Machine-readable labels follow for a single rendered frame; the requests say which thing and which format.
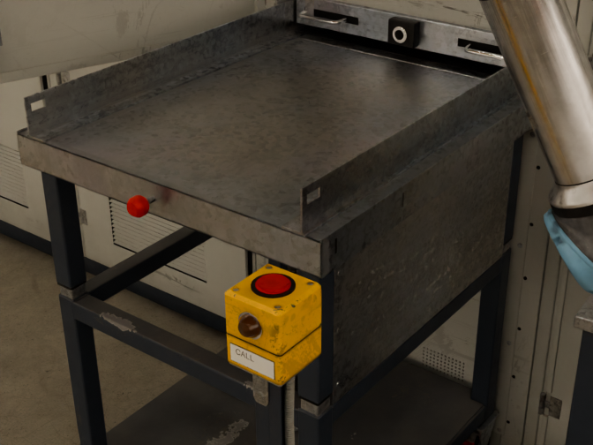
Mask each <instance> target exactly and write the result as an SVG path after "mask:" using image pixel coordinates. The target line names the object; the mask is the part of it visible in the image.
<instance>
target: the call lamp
mask: <svg viewBox="0 0 593 445"><path fill-rule="evenodd" d="M238 330H239V332H240V334H241V335H242V336H244V337H248V338H251V339H253V340H256V339H259V338H261V336H262V335H263V326H262V324H261V321H260V320H259V318H258V317H257V316H256V315H255V314H254V313H251V312H248V311H245V312H242V313H240V315H239V317H238Z"/></svg>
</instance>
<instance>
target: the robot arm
mask: <svg viewBox="0 0 593 445"><path fill-rule="evenodd" d="M479 2H480V4H481V6H482V8H483V11H484V14H485V17H486V18H487V21H488V23H489V25H490V28H491V30H492V33H493V35H494V38H495V40H496V42H497V44H498V46H499V50H500V52H501V55H502V56H503V58H504V61H505V63H506V66H507V69H508V71H509V73H510V76H511V78H512V80H513V82H514V86H515V88H516V90H517V93H518V95H519V96H520V99H521V101H522V105H523V107H524V109H525V111H526V114H527V116H528V118H529V121H530V124H531V126H532V129H533V131H534V133H535V135H536V137H537V141H538V143H539V146H540V147H541V149H542V152H543V154H544V158H545V160H546V162H547V164H548V166H549V169H550V171H551V174H552V176H553V179H554V184H553V186H552V188H551V190H550V192H549V195H548V200H549V202H550V205H551V207H552V208H550V209H549V210H548V212H546V213H545V214H544V223H545V226H546V228H547V230H548V232H549V234H550V236H551V238H552V241H553V242H554V244H555V245H556V247H557V250H558V251H559V254H560V256H561V258H562V259H563V261H564V262H565V263H566V265H567V267H568V269H569V271H570V272H571V274H572V275H573V277H574V279H575V280H576V282H578V283H579V285H580V286H581V287H582V288H583V289H584V290H585V291H587V292H588V293H591V294H593V70H592V68H591V65H590V63H589V60H588V57H587V55H586V52H585V50H584V47H583V45H582V41H581V39H580V36H579V35H578V32H577V30H576V27H575V25H574V21H573V19H572V16H571V14H570V11H569V10H568V7H567V3H566V1H565V0H479Z"/></svg>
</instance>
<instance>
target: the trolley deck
mask: <svg viewBox="0 0 593 445"><path fill-rule="evenodd" d="M482 80H483V79H476V78H472V77H469V76H464V75H461V74H456V73H452V72H445V71H442V70H437V69H433V68H429V67H425V66H421V65H417V64H410V63H406V62H402V61H398V60H393V59H390V58H386V57H379V56H374V55H371V54H366V53H363V52H359V51H354V50H351V49H344V48H339V47H335V46H331V45H327V44H324V43H319V42H315V41H308V40H304V39H300V38H296V39H293V40H291V41H287V42H285V43H283V44H281V45H278V46H276V47H273V48H271V49H268V50H266V51H263V52H261V53H259V54H257V55H255V56H252V57H248V58H246V59H245V60H242V61H240V62H237V63H235V64H232V65H230V66H227V67H225V68H222V69H220V70H218V71H216V72H212V73H210V74H207V75H206V76H204V77H201V78H199V79H195V80H193V81H191V82H189V83H186V84H184V85H182V86H180V87H176V88H174V89H171V90H169V91H167V92H165V93H162V94H159V95H156V96H155V97H152V98H150V99H148V100H145V101H143V102H140V103H137V104H135V105H133V106H131V107H129V108H126V109H122V110H120V111H118V112H116V113H114V114H111V115H109V116H106V117H104V118H101V119H99V120H96V121H94V122H92V123H90V124H86V125H84V126H81V127H80V128H78V129H75V130H73V131H70V132H67V133H65V134H63V135H60V136H58V137H55V138H54V139H52V140H48V141H45V142H40V141H39V140H34V139H31V138H29V137H27V134H28V129H27V127H25V128H22V129H20V130H17V137H18V143H19V154H20V160H21V164H23V165H26V166H28V167H30V168H33V169H35V170H39V171H41V172H44V173H47V174H49V175H51V176H53V177H58V178H60V179H62V180H64V181H67V182H70V183H72V184H75V185H78V186H81V187H83V188H86V189H88V190H90V191H93V192H97V193H99V194H101V195H104V196H106V197H109V198H111V199H113V200H118V201H120V202H123V203H124V204H127V202H128V200H129V198H131V197H133V196H135V195H141V196H143V197H145V198H148V197H150V196H154V197H155V201H154V202H153V203H151V204H150V206H149V211H148V213H150V214H153V215H157V216H159V217H161V218H164V219H166V220H169V221H172V222H173V223H177V224H180V225H183V226H184V227H187V228H189V229H192V230H195V231H198V232H201V233H203V234H206V235H208V236H210V237H213V238H217V239H219V240H221V241H224V242H226V243H229V244H231V245H235V246H237V247H240V248H243V249H245V250H247V251H249V252H252V253H256V254H258V255H260V256H263V257H266V258H268V259H270V260H274V261H277V262H279V263H281V264H284V265H286V266H289V267H291V268H295V269H297V270H300V271H302V272H305V273H307V274H309V275H313V276H316V277H318V278H320V279H322V278H324V277H325V276H326V275H328V274H330V273H331V272H332V271H334V270H335V269H337V268H338V267H339V266H340V265H342V264H343V263H344V262H346V261H347V260H349V259H350V258H352V257H353V256H355V255H356V254H357V253H359V252H360V251H362V250H363V249H365V247H366V246H368V245H370V244H371V243H372V242H374V241H375V240H377V239H378V238H380V237H381V236H383V235H384V234H385V233H387V232H388V231H390V230H391V229H392V228H393V227H395V226H396V225H397V224H399V223H401V222H402V221H403V220H405V219H406V218H408V217H409V216H410V215H412V214H414V213H415V212H416V211H417V210H418V209H420V208H421V207H423V206H424V205H426V204H427V203H428V202H430V201H431V200H433V199H434V198H436V197H437V196H439V195H440V194H441V193H443V192H444V191H445V190H446V189H448V188H449V187H451V186H452V185H454V184H455V183H457V182H458V181H459V180H461V179H462V178H463V177H465V176H467V175H468V174H469V173H470V172H471V171H473V170H474V169H476V168H477V167H479V166H480V165H481V164H483V163H484V162H486V161H487V160H489V159H490V158H492V157H493V156H494V155H496V154H497V153H498V152H499V151H501V150H502V149H504V148H505V147H507V146H508V145H510V144H511V143H512V142H514V141H515V140H517V139H518V138H520V137H521V136H522V135H523V134H524V133H526V132H528V131H529V130H530V129H532V126H531V124H530V121H529V118H528V116H527V114H526V111H525V109H524V107H523V105H522V101H521V99H520V97H519V98H517V99H515V100H514V101H512V102H510V103H509V104H508V105H507V106H505V107H504V108H502V109H500V110H499V111H497V112H495V113H494V114H492V115H491V116H489V117H487V118H486V119H485V120H484V121H482V122H481V123H479V124H477V125H475V126H474V127H472V128H471V129H469V130H468V131H466V132H465V133H464V134H462V135H461V136H459V137H457V138H456V139H454V140H452V141H451V142H449V143H448V144H446V145H445V146H443V147H442V148H441V149H439V150H437V151H436V152H434V153H433V154H431V155H429V156H428V157H426V158H425V159H423V160H422V161H421V162H419V163H417V164H416V165H414V166H413V167H411V168H410V169H408V170H406V171H405V172H403V173H402V174H401V175H400V176H398V177H396V178H394V179H393V180H391V181H390V182H388V183H387V184H385V185H383V186H382V187H380V188H379V189H378V190H376V191H375V192H373V193H371V194H370V195H368V196H367V197H365V198H364V199H362V200H360V201H358V203H356V204H355V205H353V206H352V207H350V208H348V209H347V210H345V211H344V212H342V213H341V214H339V215H337V216H336V217H335V218H333V219H332V220H330V221H329V222H327V223H325V224H324V225H322V226H320V227H319V228H317V229H316V230H315V231H313V232H312V233H310V234H309V235H307V236H306V237H305V236H302V235H299V234H297V233H295V232H292V231H289V230H285V229H283V228H282V227H281V226H282V225H283V224H285V223H287V222H288V221H290V220H292V219H293V218H295V217H296V216H298V215H300V188H302V187H303V186H305V185H307V184H309V183H310V182H311V181H313V180H315V179H316V178H318V177H321V176H322V175H324V174H326V173H327V172H328V171H330V170H332V169H334V168H335V167H337V166H339V165H341V164H342V163H344V162H346V161H347V160H349V159H350V158H352V157H354V156H355V155H358V154H360V153H361V152H363V151H364V150H365V149H367V148H369V147H371V146H373V145H374V144H376V143H378V142H380V141H381V140H383V139H384V138H386V137H388V136H389V135H391V134H393V133H394V132H397V131H399V130H400V129H401V128H403V127H404V126H406V125H408V124H410V123H412V122H413V121H415V120H417V119H419V118H420V117H422V116H423V115H425V114H427V113H428V112H430V111H432V110H433V109H436V108H437V107H438V106H440V105H442V104H443V103H445V102H447V101H449V100H451V99H452V98H454V97H455V96H456V95H458V94H461V93H462V92H464V91H466V90H467V89H469V88H471V87H473V86H474V85H475V84H477V83H479V82H481V81H482Z"/></svg>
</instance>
